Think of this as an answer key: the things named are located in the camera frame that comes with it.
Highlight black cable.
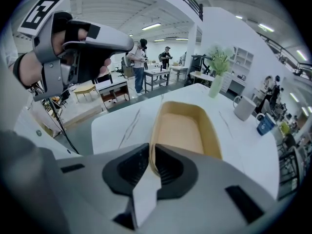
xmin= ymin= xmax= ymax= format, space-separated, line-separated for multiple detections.
xmin=47 ymin=97 xmax=80 ymax=155

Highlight white desk brown sides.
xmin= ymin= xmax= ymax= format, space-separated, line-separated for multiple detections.
xmin=96 ymin=78 xmax=130 ymax=110

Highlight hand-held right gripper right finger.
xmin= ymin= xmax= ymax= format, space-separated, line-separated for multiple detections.
xmin=146 ymin=143 xmax=286 ymax=234

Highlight light wooden side table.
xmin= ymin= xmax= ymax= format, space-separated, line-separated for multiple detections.
xmin=73 ymin=85 xmax=97 ymax=103

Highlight pale grey mug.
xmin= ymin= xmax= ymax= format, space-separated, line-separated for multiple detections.
xmin=233 ymin=95 xmax=257 ymax=121

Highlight white desk black frame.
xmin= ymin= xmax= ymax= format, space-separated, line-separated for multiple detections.
xmin=170 ymin=66 xmax=189 ymax=82
xmin=143 ymin=68 xmax=171 ymax=94

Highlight white cabinet desk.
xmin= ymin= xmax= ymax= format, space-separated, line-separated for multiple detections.
xmin=225 ymin=46 xmax=254 ymax=96

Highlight person's left forearm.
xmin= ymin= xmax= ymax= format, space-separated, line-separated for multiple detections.
xmin=12 ymin=52 xmax=44 ymax=90

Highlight person's left hand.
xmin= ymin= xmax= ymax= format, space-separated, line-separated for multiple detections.
xmin=51 ymin=12 xmax=112 ymax=85

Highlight pale green vase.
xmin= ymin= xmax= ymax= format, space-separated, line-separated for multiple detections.
xmin=208 ymin=75 xmax=224 ymax=99

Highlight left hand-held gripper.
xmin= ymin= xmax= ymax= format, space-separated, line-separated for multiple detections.
xmin=17 ymin=0 xmax=135 ymax=102

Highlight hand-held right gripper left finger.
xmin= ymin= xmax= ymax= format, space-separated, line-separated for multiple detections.
xmin=57 ymin=142 xmax=150 ymax=234

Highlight blue striped mug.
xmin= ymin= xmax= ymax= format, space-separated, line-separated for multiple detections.
xmin=255 ymin=113 xmax=277 ymax=137

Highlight person's striped white shirt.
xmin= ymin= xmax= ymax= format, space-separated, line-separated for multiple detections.
xmin=0 ymin=20 xmax=20 ymax=69

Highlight white flower bouquet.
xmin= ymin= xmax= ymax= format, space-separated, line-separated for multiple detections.
xmin=206 ymin=43 xmax=235 ymax=77

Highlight black frame machine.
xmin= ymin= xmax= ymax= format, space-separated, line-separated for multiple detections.
xmin=191 ymin=54 xmax=211 ymax=79

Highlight black office chair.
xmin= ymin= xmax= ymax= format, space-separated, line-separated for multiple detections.
xmin=115 ymin=57 xmax=128 ymax=78

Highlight ceiling tube light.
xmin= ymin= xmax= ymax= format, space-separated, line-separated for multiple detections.
xmin=141 ymin=22 xmax=162 ymax=31

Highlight round white table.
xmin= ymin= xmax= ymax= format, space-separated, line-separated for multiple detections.
xmin=190 ymin=71 xmax=215 ymax=83

